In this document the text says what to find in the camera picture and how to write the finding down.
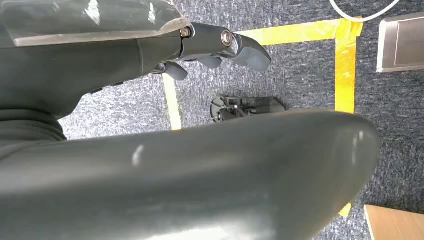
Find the ribbed grey left arm sleeve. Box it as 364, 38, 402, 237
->
0, 108, 68, 157

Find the light wooden board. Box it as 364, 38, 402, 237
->
363, 204, 424, 240

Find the grey robot leg shell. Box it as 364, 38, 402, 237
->
0, 109, 382, 240

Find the white cable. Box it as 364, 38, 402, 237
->
328, 0, 402, 23

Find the metal floor socket plate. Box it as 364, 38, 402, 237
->
376, 12, 424, 74

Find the pale yellow floor tape strip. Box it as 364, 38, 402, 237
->
161, 73, 183, 132

